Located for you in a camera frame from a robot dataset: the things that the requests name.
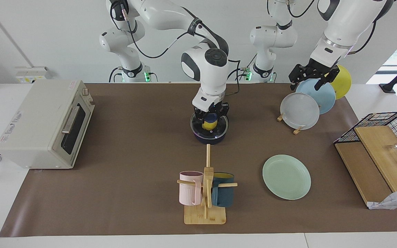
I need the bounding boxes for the light blue plate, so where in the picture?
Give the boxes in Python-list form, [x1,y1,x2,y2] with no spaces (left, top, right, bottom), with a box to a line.
[296,79,336,115]

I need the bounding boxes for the brown table mat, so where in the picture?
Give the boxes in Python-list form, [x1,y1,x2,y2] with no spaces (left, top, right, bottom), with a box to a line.
[0,82,397,237]

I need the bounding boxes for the dark blue saucepan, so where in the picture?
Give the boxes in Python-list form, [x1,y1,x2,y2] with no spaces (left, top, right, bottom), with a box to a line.
[190,114,229,145]

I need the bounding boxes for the grey plate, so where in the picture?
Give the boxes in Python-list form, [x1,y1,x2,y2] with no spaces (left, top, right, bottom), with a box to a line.
[280,92,320,131]

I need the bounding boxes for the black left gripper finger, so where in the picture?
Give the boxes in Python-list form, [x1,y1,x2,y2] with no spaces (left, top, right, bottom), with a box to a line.
[289,65,304,92]
[317,67,340,91]

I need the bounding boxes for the yellow plate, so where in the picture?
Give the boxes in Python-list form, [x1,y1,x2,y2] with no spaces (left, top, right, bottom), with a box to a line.
[329,64,352,100]

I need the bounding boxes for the white patterned cloth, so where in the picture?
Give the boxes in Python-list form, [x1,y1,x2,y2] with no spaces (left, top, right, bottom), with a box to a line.
[367,187,397,210]

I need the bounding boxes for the light wooden cutting board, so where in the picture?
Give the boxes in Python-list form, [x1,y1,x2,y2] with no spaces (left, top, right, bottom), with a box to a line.
[354,125,397,193]

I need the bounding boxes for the wooden mug tree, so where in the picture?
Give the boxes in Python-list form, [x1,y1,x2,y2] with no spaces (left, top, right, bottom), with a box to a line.
[177,144,238,225]

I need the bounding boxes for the wooden plate rack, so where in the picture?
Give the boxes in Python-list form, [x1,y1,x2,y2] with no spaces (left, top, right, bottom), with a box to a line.
[276,114,304,135]

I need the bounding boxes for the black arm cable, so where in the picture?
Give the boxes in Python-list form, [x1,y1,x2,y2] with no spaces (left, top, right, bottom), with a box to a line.
[267,0,378,55]
[121,9,241,95]

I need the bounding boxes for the dark wooden board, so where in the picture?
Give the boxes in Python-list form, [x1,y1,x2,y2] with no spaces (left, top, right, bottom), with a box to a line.
[335,141,394,207]

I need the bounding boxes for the black wire basket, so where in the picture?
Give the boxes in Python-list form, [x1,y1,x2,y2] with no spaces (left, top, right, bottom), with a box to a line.
[334,111,397,157]

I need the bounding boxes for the pink mug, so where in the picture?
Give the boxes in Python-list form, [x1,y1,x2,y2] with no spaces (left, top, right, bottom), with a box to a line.
[179,171,204,206]

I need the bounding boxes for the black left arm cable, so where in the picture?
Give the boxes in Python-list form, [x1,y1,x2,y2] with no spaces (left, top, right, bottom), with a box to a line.
[267,0,378,55]

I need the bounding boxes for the light green plate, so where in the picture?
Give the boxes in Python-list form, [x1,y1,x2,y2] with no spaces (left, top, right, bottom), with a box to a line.
[262,154,312,200]

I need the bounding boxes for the white wall power strip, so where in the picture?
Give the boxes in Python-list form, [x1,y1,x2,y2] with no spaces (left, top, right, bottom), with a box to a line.
[15,66,52,84]

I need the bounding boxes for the dark teal mug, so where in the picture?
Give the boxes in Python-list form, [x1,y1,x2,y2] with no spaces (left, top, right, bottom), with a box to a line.
[212,172,235,208]

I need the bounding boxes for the glass lid with blue knob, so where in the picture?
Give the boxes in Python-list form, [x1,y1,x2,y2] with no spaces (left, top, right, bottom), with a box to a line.
[190,111,229,139]

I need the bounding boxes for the beige toaster oven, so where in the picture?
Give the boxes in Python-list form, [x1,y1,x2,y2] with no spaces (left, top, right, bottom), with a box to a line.
[0,79,95,170]

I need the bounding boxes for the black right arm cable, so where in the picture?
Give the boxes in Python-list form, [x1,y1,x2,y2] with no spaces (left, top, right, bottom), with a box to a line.
[121,9,241,95]

